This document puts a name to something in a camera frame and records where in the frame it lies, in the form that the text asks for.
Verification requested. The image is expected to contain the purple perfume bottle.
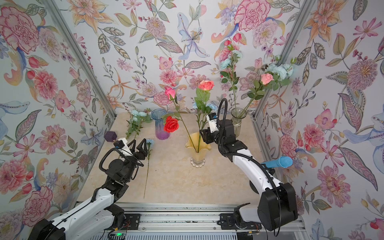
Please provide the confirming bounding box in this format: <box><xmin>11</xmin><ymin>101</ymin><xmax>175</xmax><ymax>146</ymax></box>
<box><xmin>104</xmin><ymin>131</ymin><xmax>118</xmax><ymax>142</ymax></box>

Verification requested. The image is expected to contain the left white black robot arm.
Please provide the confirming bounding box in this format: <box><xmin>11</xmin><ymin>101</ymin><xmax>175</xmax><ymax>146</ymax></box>
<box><xmin>29</xmin><ymin>138</ymin><xmax>149</xmax><ymax>240</ymax></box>

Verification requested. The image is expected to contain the blue purple glass vase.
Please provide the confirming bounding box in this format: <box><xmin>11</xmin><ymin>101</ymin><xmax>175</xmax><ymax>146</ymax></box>
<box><xmin>151</xmin><ymin>109</ymin><xmax>170</xmax><ymax>140</ymax></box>

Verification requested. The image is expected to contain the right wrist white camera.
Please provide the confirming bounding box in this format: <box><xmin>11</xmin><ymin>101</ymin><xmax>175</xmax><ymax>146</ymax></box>
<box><xmin>206</xmin><ymin>112</ymin><xmax>218</xmax><ymax>133</ymax></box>

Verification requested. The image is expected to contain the red rose stem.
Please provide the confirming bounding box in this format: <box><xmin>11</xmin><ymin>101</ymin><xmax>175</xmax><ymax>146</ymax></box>
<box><xmin>164</xmin><ymin>116</ymin><xmax>181</xmax><ymax>133</ymax></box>

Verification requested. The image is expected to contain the wrist white camera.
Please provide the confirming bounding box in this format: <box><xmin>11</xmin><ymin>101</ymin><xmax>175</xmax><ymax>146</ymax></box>
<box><xmin>114</xmin><ymin>138</ymin><xmax>133</xmax><ymax>157</ymax></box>
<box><xmin>206</xmin><ymin>112</ymin><xmax>218</xmax><ymax>133</ymax></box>

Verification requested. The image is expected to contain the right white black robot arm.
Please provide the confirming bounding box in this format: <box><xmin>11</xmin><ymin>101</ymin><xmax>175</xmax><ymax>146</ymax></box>
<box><xmin>200</xmin><ymin>99</ymin><xmax>299</xmax><ymax>236</ymax></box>

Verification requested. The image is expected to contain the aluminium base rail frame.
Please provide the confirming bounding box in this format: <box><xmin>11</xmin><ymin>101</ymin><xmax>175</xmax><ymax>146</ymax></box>
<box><xmin>47</xmin><ymin>200</ymin><xmax>304</xmax><ymax>240</ymax></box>

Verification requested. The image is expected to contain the clear ribbed glass vase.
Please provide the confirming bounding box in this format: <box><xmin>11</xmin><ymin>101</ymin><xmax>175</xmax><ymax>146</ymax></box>
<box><xmin>231</xmin><ymin>108</ymin><xmax>247</xmax><ymax>137</ymax></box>

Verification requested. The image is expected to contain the aluminium corner post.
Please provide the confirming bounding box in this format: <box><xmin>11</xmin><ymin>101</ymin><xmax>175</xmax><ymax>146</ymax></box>
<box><xmin>42</xmin><ymin>0</ymin><xmax>117</xmax><ymax>121</ymax></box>
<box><xmin>251</xmin><ymin>0</ymin><xmax>316</xmax><ymax>119</ymax></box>

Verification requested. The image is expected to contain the light blue rose stem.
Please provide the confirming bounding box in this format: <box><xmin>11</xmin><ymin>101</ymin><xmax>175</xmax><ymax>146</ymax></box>
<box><xmin>126</xmin><ymin>108</ymin><xmax>152</xmax><ymax>140</ymax></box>

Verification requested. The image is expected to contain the yellow ruffled glass vase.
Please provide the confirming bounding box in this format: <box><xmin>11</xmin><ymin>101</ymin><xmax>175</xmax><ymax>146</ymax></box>
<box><xmin>185</xmin><ymin>133</ymin><xmax>212</xmax><ymax>168</ymax></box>

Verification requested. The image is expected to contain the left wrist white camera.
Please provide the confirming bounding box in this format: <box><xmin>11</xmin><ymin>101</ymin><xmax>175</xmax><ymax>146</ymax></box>
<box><xmin>114</xmin><ymin>138</ymin><xmax>133</xmax><ymax>157</ymax></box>

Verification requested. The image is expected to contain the left aluminium corner post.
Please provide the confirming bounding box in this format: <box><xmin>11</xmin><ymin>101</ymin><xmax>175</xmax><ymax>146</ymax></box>
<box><xmin>42</xmin><ymin>0</ymin><xmax>117</xmax><ymax>121</ymax></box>

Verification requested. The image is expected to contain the pink and blue rose bouquet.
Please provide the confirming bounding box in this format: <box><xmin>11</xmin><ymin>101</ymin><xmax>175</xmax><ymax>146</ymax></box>
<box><xmin>219</xmin><ymin>40</ymin><xmax>298</xmax><ymax>118</ymax></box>

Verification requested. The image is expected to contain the right aluminium corner post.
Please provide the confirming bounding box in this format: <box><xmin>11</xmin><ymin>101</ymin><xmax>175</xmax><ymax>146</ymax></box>
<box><xmin>251</xmin><ymin>0</ymin><xmax>316</xmax><ymax>119</ymax></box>

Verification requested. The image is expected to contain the pink rose blue carnation bouquet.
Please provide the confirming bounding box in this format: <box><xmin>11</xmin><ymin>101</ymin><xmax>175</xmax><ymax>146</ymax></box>
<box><xmin>163</xmin><ymin>80</ymin><xmax>216</xmax><ymax>137</ymax></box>

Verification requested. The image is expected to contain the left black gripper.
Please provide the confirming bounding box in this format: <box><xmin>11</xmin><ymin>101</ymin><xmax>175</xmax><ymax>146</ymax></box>
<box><xmin>123</xmin><ymin>139</ymin><xmax>148</xmax><ymax>183</ymax></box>

